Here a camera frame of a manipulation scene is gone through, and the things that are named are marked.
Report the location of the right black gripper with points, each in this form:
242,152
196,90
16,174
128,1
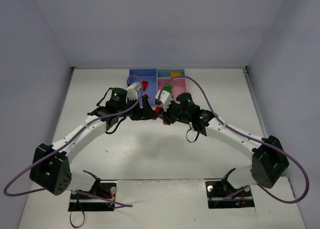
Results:
167,112

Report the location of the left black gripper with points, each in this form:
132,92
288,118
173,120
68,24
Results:
143,111

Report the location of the green curved lego brick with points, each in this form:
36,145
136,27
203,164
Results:
168,88

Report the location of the red lego brick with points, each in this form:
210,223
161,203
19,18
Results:
144,85

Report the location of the yellow lego brick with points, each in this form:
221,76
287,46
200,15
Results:
175,74

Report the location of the red yellow green lego assembly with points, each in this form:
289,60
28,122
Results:
158,111

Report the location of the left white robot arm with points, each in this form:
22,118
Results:
52,170

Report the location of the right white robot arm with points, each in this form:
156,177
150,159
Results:
267,165

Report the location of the pink container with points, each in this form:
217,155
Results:
178,85

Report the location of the large blue container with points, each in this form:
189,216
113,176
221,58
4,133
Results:
152,87

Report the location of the teal container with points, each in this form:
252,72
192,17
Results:
166,73

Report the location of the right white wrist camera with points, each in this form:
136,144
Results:
163,98

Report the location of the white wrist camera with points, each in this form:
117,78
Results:
163,98
132,91

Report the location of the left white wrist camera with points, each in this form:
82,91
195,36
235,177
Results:
132,91

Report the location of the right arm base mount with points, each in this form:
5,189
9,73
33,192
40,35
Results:
223,196

